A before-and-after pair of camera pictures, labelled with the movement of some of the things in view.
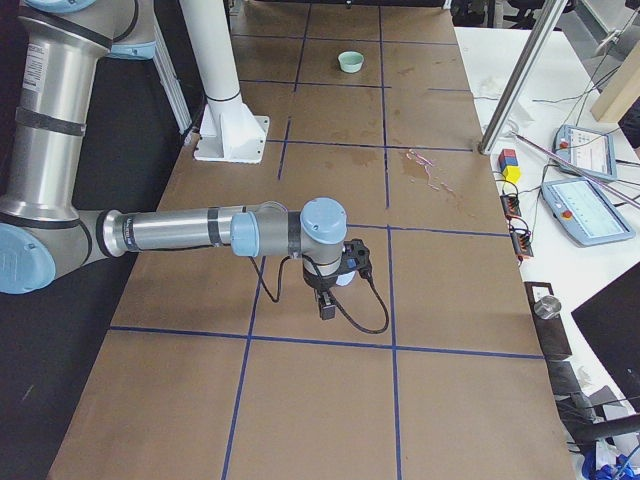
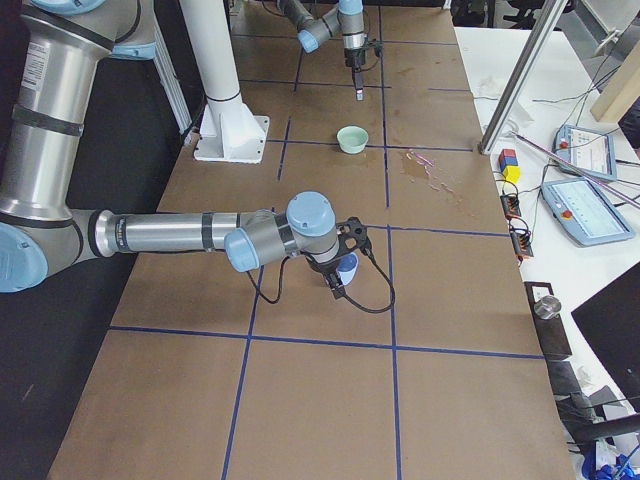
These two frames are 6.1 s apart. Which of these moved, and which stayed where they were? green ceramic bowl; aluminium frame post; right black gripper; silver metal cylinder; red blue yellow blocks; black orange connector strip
Moved: green ceramic bowl; right black gripper
Stayed: red blue yellow blocks; black orange connector strip; silver metal cylinder; aluminium frame post
